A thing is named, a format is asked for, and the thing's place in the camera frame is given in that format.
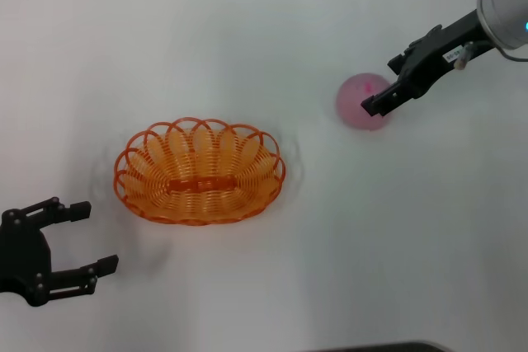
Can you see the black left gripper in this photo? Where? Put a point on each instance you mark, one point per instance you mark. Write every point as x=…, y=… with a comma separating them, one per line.
x=24, y=253

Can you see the pink peach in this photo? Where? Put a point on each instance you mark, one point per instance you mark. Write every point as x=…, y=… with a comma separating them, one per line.
x=354, y=104

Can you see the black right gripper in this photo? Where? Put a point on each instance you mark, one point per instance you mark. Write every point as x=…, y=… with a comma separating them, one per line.
x=437, y=55

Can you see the orange woven plastic basket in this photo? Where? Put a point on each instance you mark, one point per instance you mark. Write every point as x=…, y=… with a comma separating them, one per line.
x=202, y=184

